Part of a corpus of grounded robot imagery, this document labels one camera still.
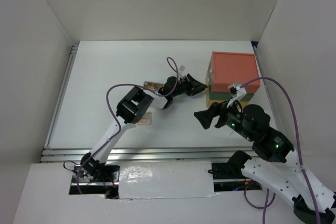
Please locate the aluminium rail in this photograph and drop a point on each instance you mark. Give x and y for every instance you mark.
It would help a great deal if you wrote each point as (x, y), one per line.
(61, 95)
(147, 154)

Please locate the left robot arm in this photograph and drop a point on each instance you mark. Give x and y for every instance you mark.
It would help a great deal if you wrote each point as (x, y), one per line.
(130, 110)

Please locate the salmon top drawer unit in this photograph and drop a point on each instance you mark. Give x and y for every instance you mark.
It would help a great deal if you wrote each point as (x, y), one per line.
(226, 68)

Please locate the yellow bottom drawer unit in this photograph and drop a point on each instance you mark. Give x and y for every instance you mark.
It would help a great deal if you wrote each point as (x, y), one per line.
(244, 101)

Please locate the aluminium front rail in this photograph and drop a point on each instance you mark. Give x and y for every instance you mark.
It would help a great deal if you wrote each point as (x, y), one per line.
(147, 154)

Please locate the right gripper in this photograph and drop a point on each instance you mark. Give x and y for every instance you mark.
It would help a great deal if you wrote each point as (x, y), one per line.
(205, 116)

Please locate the brown eyeshadow palette horizontal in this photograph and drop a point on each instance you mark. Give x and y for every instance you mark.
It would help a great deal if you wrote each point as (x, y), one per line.
(153, 85)

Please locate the colourful square eyeshadow palette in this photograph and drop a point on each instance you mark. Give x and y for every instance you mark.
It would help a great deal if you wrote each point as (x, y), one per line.
(146, 119)

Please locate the white taped front panel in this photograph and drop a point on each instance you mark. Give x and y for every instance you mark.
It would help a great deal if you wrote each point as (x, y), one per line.
(165, 180)

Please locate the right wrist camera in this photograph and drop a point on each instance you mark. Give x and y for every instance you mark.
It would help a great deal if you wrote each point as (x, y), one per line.
(237, 92)

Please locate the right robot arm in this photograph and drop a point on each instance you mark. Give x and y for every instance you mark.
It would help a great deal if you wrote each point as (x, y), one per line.
(277, 166)

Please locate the green drawer unit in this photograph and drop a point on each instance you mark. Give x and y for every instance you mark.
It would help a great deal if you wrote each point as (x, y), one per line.
(212, 95)

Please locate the aluminium left rail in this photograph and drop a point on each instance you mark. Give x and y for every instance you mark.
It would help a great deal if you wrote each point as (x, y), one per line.
(61, 95)

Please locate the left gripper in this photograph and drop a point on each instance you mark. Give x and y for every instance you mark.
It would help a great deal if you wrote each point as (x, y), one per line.
(196, 86)

